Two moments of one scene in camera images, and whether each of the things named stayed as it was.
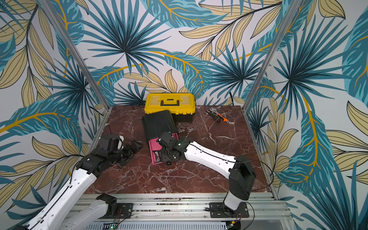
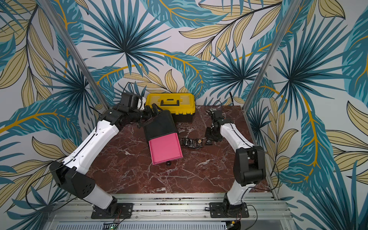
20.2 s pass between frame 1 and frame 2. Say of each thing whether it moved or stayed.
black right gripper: moved
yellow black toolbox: stayed
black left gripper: moved
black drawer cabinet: stayed
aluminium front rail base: stayed
